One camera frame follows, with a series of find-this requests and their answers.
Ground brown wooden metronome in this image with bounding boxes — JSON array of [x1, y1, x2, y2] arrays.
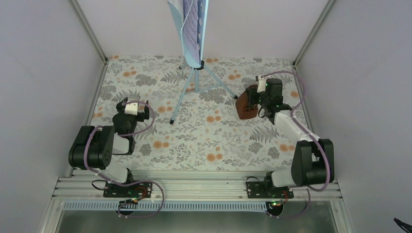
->
[[235, 84, 258, 120]]

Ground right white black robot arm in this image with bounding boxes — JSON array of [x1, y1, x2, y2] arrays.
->
[[256, 75, 334, 198]]

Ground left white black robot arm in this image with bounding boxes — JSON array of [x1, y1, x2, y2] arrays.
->
[[68, 98, 155, 197]]

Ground light blue music stand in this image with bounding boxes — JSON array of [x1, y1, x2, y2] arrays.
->
[[167, 0, 238, 125]]

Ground floral patterned table cloth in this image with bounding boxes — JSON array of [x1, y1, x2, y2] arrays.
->
[[92, 55, 295, 171]]

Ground sheet music pages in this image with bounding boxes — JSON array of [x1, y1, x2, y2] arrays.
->
[[182, 0, 203, 63]]

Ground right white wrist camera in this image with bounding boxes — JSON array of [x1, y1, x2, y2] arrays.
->
[[256, 75, 267, 93]]

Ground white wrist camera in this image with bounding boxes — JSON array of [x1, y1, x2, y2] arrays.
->
[[256, 75, 267, 93], [124, 101, 139, 116]]

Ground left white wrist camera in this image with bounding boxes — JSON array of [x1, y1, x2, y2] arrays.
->
[[124, 101, 139, 116]]

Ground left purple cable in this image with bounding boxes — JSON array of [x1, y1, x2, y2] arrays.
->
[[83, 100, 165, 219]]

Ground purple cable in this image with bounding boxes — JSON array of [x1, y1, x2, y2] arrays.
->
[[263, 70, 332, 220], [83, 100, 165, 219]]

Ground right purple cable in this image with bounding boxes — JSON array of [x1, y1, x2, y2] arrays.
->
[[263, 70, 332, 220]]

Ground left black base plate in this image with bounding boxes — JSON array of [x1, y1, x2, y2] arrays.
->
[[103, 182, 153, 199]]

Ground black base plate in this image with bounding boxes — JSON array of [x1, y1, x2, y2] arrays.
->
[[103, 182, 153, 199], [246, 181, 294, 199]]

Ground aluminium mounting rail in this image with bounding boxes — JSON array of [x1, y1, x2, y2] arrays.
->
[[52, 169, 343, 202]]

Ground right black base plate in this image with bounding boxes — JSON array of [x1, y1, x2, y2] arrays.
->
[[246, 181, 294, 199]]

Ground grey slotted cable duct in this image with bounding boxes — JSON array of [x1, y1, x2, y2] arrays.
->
[[62, 200, 266, 212]]

